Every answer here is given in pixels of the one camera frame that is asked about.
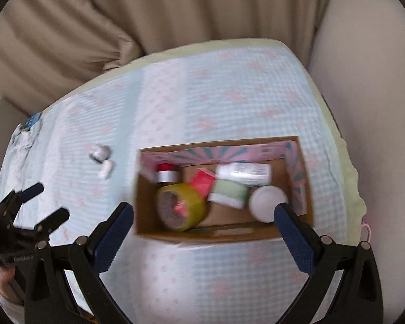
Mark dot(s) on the red lid jar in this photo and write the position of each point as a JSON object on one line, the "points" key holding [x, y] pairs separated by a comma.
{"points": [[167, 174]]}

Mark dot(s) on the white round lid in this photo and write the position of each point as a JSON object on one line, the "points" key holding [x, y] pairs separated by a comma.
{"points": [[266, 203]]}

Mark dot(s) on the red box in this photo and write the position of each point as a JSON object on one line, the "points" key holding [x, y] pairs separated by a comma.
{"points": [[202, 182]]}

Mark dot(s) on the green jar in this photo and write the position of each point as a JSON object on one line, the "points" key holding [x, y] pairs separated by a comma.
{"points": [[229, 193]]}

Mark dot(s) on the blue packet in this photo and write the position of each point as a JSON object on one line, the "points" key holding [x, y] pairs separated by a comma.
{"points": [[32, 120]]}

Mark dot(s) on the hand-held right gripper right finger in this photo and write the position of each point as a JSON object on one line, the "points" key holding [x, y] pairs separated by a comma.
{"points": [[294, 241]]}

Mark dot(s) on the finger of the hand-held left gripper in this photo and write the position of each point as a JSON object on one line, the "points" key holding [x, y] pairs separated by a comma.
{"points": [[53, 220], [30, 190]]}

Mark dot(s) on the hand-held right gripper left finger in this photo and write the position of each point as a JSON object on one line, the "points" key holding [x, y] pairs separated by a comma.
{"points": [[114, 238]]}

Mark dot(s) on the white earbuds case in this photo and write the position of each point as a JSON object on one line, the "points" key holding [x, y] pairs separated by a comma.
{"points": [[106, 169]]}

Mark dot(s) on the beige curtain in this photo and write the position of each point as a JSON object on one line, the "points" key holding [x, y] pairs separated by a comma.
{"points": [[54, 40], [206, 6]]}

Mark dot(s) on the small white jar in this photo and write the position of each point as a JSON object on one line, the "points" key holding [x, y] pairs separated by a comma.
{"points": [[99, 152]]}

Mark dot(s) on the pale green bed sheet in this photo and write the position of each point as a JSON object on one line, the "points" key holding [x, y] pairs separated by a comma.
{"points": [[346, 175]]}

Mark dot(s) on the blue checked floral blanket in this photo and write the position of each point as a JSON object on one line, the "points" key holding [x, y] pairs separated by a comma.
{"points": [[206, 108]]}

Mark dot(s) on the yellow tape roll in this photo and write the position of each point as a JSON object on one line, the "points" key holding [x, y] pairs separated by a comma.
{"points": [[184, 209]]}

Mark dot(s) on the white bottle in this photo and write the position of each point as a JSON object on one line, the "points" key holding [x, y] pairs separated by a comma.
{"points": [[246, 172]]}

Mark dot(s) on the person's left hand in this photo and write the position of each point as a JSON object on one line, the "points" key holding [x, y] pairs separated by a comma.
{"points": [[5, 281]]}

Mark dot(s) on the cardboard box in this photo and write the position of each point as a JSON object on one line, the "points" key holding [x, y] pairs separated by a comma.
{"points": [[222, 233]]}

